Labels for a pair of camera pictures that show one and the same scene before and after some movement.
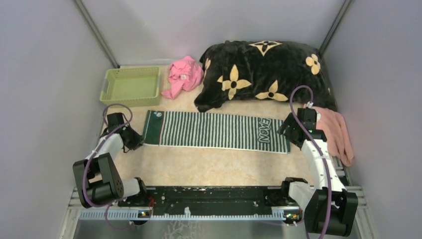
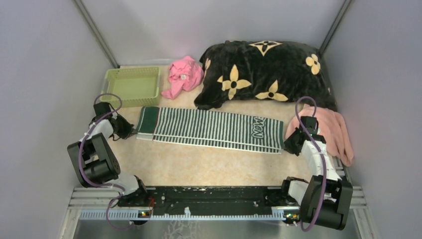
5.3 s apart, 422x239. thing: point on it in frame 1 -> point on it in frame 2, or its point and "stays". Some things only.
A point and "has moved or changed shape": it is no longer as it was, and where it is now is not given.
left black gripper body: [135, 139] -> [124, 128]
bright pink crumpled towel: [184, 74] stays
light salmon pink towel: [338, 138] stays
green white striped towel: [211, 131] has moved or changed shape
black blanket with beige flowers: [235, 71] stays
